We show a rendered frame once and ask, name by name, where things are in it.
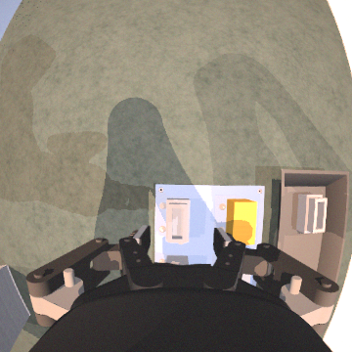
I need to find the orange block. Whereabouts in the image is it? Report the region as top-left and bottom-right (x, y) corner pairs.
(226, 198), (257, 245)

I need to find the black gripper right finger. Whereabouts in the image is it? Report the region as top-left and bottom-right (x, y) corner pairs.
(202, 228), (339, 335)

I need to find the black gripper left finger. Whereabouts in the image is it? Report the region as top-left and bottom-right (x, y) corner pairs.
(26, 225), (164, 327)

